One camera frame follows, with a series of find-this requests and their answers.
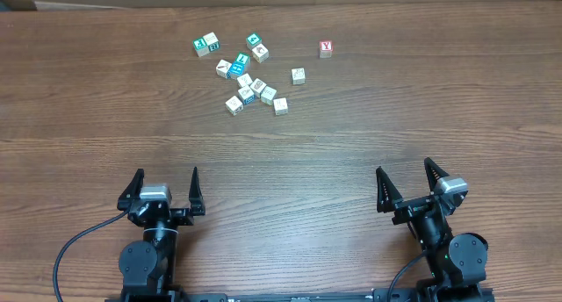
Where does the green letter L block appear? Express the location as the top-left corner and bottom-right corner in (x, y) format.
(227, 53), (251, 79)

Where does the wooden block number side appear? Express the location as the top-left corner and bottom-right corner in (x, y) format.
(203, 32), (220, 52)

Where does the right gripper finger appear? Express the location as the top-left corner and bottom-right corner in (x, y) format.
(423, 157), (449, 191)
(376, 167), (403, 212)

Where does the wooden block blue side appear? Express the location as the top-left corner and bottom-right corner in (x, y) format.
(238, 85), (255, 105)

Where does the plain wooden block right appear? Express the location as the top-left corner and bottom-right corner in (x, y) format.
(292, 68), (306, 85)

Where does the wooden block text top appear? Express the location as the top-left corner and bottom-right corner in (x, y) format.
(261, 86), (277, 105)

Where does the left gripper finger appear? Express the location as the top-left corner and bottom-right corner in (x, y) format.
(188, 167), (205, 216)
(117, 169), (145, 211)

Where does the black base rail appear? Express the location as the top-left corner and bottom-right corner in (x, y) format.
(104, 286), (495, 302)

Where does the green letter wooden block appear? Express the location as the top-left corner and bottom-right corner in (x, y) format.
(192, 38), (210, 57)

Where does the wooden block red picture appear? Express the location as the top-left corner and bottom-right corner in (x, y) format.
(249, 78), (267, 98)

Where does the small wooden picture block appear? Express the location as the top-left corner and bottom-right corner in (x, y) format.
(236, 73), (253, 88)

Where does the red letter Y block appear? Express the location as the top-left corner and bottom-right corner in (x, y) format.
(319, 40), (334, 59)

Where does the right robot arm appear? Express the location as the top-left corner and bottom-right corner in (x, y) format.
(376, 157), (494, 302)

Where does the green number four block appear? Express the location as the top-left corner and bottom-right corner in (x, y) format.
(246, 32), (262, 50)

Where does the wooden block pencil picture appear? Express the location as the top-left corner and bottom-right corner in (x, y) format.
(215, 60), (232, 79)

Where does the wooden block brown picture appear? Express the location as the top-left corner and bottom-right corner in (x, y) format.
(252, 43), (269, 63)

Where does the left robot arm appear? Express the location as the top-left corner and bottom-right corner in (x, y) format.
(117, 169), (205, 301)

